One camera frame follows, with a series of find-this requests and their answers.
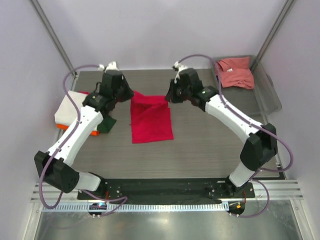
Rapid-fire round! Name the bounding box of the right aluminium corner post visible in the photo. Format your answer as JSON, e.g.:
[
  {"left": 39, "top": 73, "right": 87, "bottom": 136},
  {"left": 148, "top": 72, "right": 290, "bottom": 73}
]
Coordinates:
[{"left": 250, "top": 0, "right": 296, "bottom": 71}]

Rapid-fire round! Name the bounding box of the salmon pink t-shirt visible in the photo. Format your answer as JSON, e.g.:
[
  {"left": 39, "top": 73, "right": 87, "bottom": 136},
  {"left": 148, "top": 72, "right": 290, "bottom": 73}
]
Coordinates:
[{"left": 214, "top": 56, "right": 255, "bottom": 90}]

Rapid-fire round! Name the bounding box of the slotted cable duct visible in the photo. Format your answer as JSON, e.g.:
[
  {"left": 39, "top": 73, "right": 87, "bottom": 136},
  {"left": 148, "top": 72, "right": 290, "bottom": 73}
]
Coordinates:
[{"left": 42, "top": 201, "right": 229, "bottom": 213}]

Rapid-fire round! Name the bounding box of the aluminium corner post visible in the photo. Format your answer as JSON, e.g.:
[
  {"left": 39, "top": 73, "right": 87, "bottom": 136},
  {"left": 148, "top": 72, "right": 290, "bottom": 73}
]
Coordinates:
[
  {"left": 29, "top": 0, "right": 77, "bottom": 78},
  {"left": 250, "top": 0, "right": 296, "bottom": 71}
]

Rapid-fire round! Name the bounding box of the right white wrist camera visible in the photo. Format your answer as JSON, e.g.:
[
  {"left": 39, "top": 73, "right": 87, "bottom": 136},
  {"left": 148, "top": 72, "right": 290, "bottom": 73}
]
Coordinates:
[{"left": 172, "top": 61, "right": 188, "bottom": 82}]

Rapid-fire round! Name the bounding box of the folded dark green t-shirt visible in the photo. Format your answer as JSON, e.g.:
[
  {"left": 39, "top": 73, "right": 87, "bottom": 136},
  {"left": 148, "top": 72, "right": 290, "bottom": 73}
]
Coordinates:
[{"left": 96, "top": 116, "right": 117, "bottom": 134}]

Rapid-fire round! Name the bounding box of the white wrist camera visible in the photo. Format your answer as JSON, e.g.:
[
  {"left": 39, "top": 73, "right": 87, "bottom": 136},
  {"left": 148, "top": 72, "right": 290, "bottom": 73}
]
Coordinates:
[
  {"left": 98, "top": 61, "right": 119, "bottom": 73},
  {"left": 172, "top": 61, "right": 188, "bottom": 82}
]

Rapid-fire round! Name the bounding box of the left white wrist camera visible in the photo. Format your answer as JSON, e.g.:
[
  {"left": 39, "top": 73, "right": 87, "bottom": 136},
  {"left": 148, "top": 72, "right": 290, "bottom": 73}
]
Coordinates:
[{"left": 98, "top": 61, "right": 119, "bottom": 73}]

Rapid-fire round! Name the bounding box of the red t-shirt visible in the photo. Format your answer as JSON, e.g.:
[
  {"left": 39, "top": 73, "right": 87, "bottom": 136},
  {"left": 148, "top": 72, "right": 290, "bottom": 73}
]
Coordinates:
[{"left": 130, "top": 91, "right": 174, "bottom": 144}]

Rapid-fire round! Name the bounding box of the left aluminium corner post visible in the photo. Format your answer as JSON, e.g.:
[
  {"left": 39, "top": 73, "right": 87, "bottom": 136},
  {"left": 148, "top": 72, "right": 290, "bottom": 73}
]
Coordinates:
[{"left": 29, "top": 0, "right": 77, "bottom": 78}]

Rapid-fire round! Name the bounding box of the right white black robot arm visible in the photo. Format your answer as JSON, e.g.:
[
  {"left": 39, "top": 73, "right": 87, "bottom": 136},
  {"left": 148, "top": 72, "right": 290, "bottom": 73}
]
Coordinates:
[{"left": 165, "top": 65, "right": 278, "bottom": 198}]

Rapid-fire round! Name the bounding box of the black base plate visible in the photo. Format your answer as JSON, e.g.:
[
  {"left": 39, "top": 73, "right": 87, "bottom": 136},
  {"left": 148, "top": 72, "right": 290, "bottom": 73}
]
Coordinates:
[{"left": 76, "top": 177, "right": 256, "bottom": 205}]

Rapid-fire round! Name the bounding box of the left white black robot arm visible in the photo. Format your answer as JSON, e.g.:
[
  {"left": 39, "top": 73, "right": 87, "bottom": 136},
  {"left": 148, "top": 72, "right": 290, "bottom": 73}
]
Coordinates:
[{"left": 34, "top": 67, "right": 134, "bottom": 200}]

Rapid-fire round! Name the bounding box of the grey plastic tray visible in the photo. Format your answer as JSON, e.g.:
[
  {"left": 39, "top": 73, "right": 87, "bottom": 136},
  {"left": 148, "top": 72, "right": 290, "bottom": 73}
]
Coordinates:
[{"left": 221, "top": 55, "right": 282, "bottom": 116}]

